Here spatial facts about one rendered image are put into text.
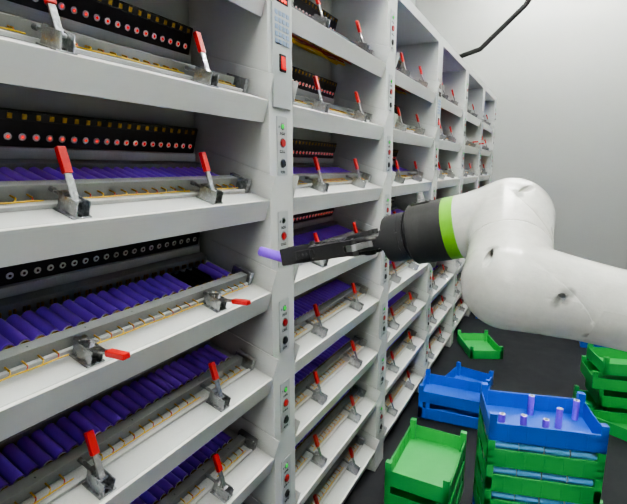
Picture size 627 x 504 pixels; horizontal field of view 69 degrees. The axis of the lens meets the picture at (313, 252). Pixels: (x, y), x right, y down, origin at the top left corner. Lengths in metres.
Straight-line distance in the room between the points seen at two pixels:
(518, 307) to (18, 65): 0.61
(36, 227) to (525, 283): 0.55
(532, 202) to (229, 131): 0.64
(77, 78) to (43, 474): 0.54
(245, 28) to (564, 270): 0.75
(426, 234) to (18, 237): 0.51
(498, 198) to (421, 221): 0.11
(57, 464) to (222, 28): 0.84
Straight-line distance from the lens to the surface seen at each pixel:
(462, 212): 0.65
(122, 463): 0.84
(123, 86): 0.71
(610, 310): 0.57
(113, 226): 0.68
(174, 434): 0.89
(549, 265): 0.55
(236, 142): 1.01
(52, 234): 0.63
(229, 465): 1.11
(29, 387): 0.67
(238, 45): 1.03
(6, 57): 0.62
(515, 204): 0.62
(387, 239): 0.69
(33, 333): 0.73
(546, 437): 1.49
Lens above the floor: 1.16
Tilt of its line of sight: 11 degrees down
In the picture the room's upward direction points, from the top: straight up
